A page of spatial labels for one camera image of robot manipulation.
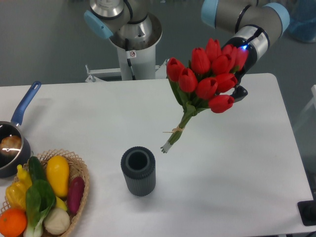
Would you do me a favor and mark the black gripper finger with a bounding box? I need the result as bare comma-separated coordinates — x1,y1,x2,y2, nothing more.
224,85,248,103

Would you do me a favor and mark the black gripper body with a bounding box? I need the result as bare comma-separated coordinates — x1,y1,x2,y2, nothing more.
221,37,255,85

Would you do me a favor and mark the red tulip bouquet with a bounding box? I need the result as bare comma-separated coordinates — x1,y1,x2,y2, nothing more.
161,39,239,154

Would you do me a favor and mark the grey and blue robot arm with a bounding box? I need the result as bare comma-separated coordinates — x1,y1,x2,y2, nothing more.
84,0,290,80

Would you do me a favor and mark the blue mesh bag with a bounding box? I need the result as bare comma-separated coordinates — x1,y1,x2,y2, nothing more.
288,0,316,43

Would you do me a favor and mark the dark grey ribbed vase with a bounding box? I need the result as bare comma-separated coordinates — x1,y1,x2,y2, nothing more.
120,146,156,197

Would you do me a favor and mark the black device at table edge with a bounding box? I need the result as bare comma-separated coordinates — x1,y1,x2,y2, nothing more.
297,200,316,226

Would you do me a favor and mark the woven wicker basket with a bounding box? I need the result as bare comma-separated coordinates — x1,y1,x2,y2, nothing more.
0,150,89,237

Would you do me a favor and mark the purple eggplant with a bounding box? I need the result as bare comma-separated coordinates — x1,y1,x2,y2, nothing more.
67,176,85,214

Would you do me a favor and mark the yellow squash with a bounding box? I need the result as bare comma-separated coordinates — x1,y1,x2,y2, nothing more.
46,156,70,198

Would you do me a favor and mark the yellow banana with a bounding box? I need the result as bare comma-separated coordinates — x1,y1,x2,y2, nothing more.
55,197,68,211

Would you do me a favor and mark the green cucumber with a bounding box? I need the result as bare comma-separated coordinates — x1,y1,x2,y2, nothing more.
28,156,47,183

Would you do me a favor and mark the white garlic bulb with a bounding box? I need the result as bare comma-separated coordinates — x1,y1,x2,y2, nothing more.
44,208,70,235

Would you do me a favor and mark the green bok choy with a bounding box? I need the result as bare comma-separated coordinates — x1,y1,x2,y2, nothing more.
23,180,56,237

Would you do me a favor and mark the small yellow gourd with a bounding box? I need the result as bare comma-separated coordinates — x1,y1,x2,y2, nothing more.
17,164,32,189

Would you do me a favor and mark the brown bread roll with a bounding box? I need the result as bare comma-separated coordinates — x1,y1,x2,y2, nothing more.
0,135,22,156

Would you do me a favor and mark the yellow bell pepper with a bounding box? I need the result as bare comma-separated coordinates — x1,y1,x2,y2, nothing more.
5,181,27,211

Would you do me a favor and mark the orange fruit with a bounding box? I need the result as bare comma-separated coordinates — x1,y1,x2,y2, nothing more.
0,208,27,237

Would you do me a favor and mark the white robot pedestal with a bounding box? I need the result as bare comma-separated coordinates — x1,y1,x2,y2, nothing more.
84,11,162,80

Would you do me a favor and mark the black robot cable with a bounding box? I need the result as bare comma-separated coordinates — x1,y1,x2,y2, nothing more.
124,39,136,80

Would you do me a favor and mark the blue handled saucepan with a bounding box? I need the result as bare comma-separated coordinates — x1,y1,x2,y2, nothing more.
0,81,41,178

